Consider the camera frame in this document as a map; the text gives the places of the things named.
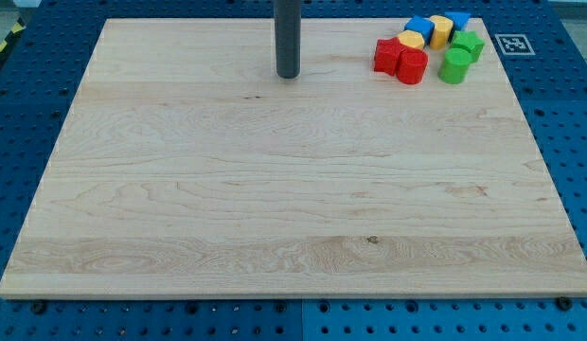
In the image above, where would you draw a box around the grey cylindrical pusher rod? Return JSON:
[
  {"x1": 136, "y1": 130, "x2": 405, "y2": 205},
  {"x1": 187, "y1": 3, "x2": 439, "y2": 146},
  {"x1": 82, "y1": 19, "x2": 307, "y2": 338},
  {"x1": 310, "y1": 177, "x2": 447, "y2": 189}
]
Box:
[{"x1": 274, "y1": 0, "x2": 301, "y2": 79}]

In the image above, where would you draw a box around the blue cube block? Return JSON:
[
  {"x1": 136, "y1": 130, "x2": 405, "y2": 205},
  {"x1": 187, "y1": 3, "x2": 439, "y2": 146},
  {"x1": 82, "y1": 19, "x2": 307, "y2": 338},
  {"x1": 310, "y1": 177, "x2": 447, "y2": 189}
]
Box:
[{"x1": 404, "y1": 15, "x2": 435, "y2": 43}]

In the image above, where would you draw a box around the black bolt bottom right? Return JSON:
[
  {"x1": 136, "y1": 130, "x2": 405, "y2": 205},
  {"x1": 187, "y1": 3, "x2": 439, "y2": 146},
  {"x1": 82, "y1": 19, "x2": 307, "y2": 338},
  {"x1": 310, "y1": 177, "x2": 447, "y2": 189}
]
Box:
[{"x1": 555, "y1": 296, "x2": 574, "y2": 312}]

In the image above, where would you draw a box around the white fiducial marker tag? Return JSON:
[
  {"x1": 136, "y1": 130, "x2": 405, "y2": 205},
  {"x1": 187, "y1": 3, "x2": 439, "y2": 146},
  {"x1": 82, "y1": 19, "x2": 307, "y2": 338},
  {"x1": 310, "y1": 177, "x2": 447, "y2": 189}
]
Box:
[{"x1": 495, "y1": 33, "x2": 535, "y2": 56}]

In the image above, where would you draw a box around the red cylinder block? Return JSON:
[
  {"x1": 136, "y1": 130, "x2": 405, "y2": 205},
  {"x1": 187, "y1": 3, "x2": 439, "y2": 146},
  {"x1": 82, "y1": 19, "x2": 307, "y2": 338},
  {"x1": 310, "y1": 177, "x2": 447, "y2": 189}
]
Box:
[{"x1": 397, "y1": 49, "x2": 429, "y2": 85}]

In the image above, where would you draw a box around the green cylinder block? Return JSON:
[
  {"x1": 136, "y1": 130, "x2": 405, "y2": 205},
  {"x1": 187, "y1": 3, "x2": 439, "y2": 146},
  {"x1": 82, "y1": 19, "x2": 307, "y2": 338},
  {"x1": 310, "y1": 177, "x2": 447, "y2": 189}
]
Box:
[{"x1": 438, "y1": 47, "x2": 472, "y2": 84}]

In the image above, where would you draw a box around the red star block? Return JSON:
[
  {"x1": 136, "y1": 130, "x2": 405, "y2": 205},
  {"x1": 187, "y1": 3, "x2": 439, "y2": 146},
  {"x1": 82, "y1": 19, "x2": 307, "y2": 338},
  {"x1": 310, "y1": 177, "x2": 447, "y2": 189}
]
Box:
[{"x1": 374, "y1": 37, "x2": 407, "y2": 76}]

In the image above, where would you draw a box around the black bolt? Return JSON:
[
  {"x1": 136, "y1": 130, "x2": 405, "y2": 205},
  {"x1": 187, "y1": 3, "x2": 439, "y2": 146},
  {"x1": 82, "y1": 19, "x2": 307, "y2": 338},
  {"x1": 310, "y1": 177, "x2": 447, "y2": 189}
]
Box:
[
  {"x1": 30, "y1": 300, "x2": 47, "y2": 315},
  {"x1": 555, "y1": 296, "x2": 574, "y2": 312}
]

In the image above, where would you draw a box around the yellow hexagon block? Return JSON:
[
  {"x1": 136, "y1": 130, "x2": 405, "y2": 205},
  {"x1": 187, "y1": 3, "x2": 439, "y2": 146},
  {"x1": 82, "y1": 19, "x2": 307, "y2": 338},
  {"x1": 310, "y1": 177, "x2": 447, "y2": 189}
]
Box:
[{"x1": 397, "y1": 30, "x2": 425, "y2": 50}]

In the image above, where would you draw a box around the black bolt bottom left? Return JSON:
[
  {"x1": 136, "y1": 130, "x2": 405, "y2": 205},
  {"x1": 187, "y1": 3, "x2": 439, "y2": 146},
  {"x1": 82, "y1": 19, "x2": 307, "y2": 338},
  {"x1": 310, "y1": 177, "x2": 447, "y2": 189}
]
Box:
[{"x1": 30, "y1": 300, "x2": 47, "y2": 315}]

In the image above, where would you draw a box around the light wooden board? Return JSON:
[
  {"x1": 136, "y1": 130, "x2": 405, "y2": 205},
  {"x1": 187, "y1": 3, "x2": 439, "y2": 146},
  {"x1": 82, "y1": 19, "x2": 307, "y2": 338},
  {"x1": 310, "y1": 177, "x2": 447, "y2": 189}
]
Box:
[{"x1": 0, "y1": 18, "x2": 587, "y2": 300}]

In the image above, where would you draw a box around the yellow rounded block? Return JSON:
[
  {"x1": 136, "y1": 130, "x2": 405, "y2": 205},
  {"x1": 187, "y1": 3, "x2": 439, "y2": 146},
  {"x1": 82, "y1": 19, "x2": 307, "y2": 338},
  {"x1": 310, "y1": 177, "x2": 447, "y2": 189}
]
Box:
[{"x1": 429, "y1": 15, "x2": 454, "y2": 50}]

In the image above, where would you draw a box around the blue triangle block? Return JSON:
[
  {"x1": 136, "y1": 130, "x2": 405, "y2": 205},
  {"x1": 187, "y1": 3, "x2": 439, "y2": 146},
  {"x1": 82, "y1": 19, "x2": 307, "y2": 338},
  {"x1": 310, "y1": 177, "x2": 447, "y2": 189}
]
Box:
[{"x1": 444, "y1": 11, "x2": 471, "y2": 31}]

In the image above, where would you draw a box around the green star block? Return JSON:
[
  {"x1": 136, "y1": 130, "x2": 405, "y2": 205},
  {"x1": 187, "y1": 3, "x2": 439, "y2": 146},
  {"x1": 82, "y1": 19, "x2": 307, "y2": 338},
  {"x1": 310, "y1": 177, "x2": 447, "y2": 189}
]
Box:
[{"x1": 451, "y1": 30, "x2": 485, "y2": 63}]

